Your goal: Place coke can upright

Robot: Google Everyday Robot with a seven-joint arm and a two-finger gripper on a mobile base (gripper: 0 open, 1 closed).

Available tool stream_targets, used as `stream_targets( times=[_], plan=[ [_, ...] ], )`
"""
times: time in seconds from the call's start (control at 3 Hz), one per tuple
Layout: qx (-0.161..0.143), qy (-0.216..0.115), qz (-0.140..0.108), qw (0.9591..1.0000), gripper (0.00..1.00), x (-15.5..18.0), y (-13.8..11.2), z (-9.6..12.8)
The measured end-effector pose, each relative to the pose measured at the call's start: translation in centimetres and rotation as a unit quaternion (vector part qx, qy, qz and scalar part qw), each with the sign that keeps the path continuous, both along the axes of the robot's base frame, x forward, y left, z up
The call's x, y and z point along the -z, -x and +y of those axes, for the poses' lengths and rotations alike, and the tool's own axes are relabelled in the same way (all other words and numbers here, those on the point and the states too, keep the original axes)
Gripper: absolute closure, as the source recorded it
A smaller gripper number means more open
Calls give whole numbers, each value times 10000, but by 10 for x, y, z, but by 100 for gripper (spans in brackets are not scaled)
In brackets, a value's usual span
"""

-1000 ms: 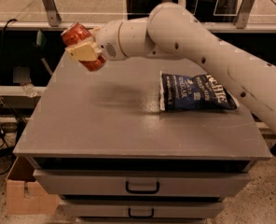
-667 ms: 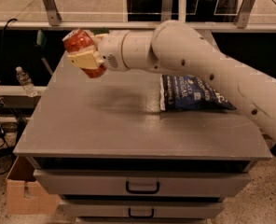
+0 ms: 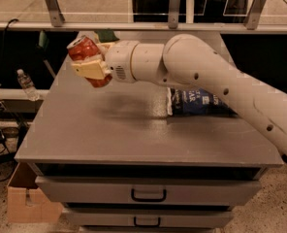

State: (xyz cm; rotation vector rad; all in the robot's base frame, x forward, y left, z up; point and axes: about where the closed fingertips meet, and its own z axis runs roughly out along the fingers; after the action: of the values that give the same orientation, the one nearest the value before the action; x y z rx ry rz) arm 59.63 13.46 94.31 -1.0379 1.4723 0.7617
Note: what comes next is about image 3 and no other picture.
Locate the blue kettle chips bag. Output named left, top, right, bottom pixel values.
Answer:
left=166, top=88, right=235, bottom=117

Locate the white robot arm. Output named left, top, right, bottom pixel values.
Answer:
left=67, top=34, right=287, bottom=155

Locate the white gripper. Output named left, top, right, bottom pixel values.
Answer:
left=71, top=41, right=140, bottom=83

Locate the green object behind table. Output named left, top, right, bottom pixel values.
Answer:
left=95, top=29, right=119, bottom=43

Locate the left metal bracket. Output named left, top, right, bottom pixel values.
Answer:
left=45, top=0, right=65, bottom=27

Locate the brown cardboard box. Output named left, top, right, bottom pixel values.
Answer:
left=7, top=163, right=63, bottom=223

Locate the red coke can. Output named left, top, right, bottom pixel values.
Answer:
left=67, top=35, right=112, bottom=88

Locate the metal bracket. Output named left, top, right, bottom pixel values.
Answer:
left=168, top=0, right=180, bottom=29
left=45, top=0, right=65, bottom=27
left=244, top=0, right=267, bottom=30

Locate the middle metal bracket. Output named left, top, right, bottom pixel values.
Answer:
left=168, top=0, right=180, bottom=29

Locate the right metal bracket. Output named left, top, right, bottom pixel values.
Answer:
left=244, top=0, right=267, bottom=30

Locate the clear plastic water bottle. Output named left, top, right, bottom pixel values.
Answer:
left=16, top=69, right=40, bottom=101

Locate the black cable on left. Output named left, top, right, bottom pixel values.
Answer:
left=0, top=17, right=20, bottom=112

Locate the grey drawer cabinet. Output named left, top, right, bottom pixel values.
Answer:
left=16, top=64, right=282, bottom=233

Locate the grey drawer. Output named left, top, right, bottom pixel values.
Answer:
left=36, top=177, right=261, bottom=206
left=63, top=208, right=233, bottom=228

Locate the top grey drawer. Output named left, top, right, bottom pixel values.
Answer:
left=36, top=177, right=261, bottom=206

